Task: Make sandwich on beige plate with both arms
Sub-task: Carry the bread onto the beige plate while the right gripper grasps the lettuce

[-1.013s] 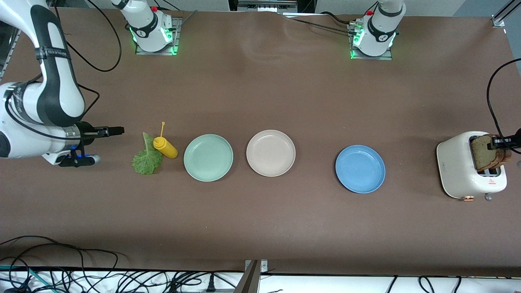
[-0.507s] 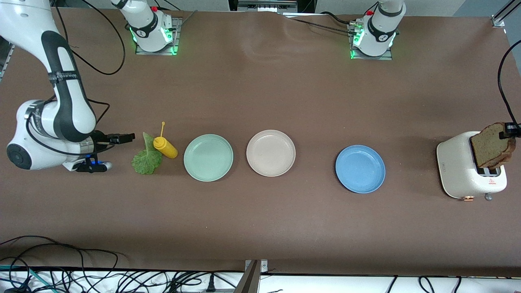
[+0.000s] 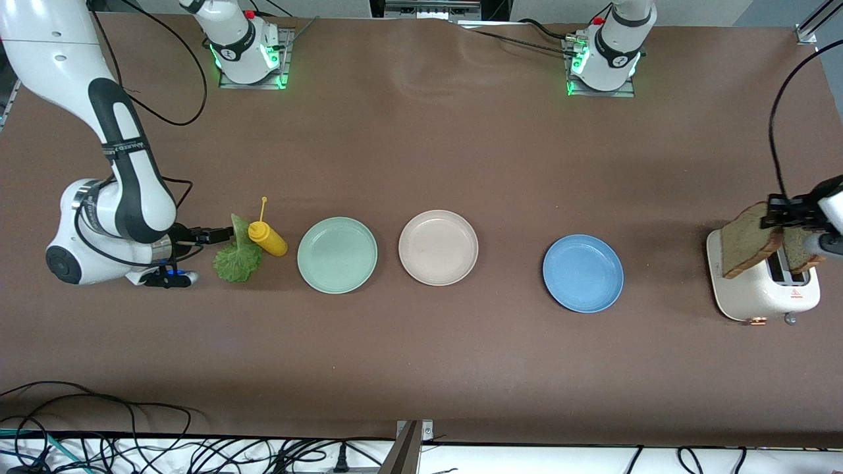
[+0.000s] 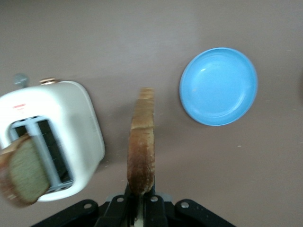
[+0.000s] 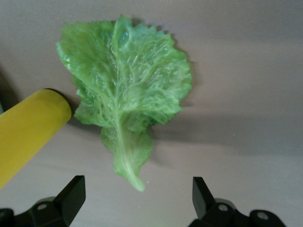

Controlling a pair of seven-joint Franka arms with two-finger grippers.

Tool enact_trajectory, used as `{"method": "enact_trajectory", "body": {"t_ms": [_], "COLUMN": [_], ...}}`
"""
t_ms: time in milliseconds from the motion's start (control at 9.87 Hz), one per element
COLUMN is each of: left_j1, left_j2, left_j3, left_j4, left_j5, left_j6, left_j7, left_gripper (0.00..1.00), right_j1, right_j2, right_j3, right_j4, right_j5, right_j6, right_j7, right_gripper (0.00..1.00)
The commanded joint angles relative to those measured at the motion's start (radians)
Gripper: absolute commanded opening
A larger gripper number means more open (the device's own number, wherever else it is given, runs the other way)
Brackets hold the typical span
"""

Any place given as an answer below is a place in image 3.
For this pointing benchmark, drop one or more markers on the blue plate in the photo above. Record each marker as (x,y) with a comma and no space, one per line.
(583,274)

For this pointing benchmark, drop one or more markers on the metal corner bracket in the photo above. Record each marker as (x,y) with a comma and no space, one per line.
(428,431)

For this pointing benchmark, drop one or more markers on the silver metal rail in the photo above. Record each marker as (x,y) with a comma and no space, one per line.
(428,12)

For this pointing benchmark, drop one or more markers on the beige plate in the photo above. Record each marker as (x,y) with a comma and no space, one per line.
(438,248)

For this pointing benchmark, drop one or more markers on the black power plug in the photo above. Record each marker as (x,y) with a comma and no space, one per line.
(340,457)

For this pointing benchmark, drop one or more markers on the green lettuce leaf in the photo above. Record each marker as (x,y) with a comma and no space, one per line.
(234,263)

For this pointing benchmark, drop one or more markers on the black equipment box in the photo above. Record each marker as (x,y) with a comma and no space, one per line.
(495,8)

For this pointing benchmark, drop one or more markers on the grey table side rail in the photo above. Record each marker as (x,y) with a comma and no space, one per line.
(8,108)

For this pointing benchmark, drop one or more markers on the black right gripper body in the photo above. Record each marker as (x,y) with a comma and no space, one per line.
(186,235)

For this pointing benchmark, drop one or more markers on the yellow mustard squeeze bottle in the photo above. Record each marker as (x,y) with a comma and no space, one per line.
(270,242)

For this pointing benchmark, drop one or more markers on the brown bread slice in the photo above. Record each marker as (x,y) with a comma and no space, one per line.
(800,253)
(744,243)

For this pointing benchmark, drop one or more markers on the aluminium frame profile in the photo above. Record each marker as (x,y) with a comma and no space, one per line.
(813,23)

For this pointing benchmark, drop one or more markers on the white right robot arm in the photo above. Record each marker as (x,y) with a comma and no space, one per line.
(53,52)

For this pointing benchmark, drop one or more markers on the cream white toaster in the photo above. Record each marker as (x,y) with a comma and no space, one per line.
(757,296)

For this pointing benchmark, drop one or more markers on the aluminium profile bar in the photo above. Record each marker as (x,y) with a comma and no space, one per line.
(402,455)

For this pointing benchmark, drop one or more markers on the mint green plate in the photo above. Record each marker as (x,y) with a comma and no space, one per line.
(337,255)

